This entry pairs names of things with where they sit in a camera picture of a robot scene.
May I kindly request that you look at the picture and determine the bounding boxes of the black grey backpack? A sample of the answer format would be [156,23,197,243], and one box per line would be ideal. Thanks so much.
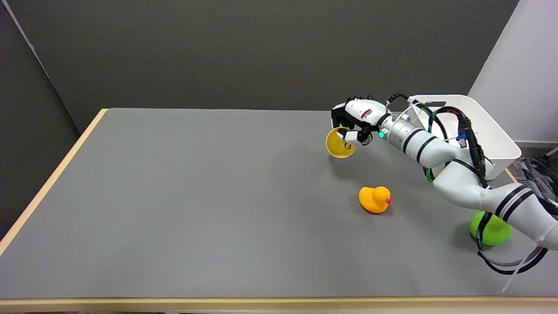
[513,156,558,202]

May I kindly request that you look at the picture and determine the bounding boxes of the yellow rubber duck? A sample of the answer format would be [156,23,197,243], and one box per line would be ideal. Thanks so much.
[359,186,393,214]

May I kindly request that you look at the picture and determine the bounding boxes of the yellow plastic cup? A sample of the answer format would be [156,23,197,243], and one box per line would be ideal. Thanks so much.
[326,127,357,159]

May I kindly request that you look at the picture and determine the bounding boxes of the green plastic cup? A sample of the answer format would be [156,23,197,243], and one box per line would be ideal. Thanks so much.
[469,211,512,246]

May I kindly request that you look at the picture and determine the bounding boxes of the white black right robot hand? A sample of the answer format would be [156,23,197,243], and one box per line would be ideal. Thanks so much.
[331,96,389,146]

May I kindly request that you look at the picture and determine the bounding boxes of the white plastic box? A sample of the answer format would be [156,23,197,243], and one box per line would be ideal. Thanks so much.
[408,95,522,181]

